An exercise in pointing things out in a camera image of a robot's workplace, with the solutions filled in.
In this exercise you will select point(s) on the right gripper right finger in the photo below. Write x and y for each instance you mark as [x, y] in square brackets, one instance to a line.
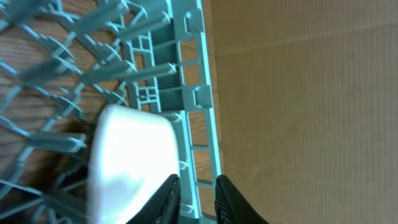
[230, 205]

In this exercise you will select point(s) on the grey dishwasher rack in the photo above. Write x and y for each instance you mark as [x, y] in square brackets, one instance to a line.
[60, 68]

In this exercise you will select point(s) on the small pink bowl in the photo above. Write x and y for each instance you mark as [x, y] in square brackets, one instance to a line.
[132, 154]

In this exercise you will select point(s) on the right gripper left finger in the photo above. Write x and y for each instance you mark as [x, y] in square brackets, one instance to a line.
[163, 207]

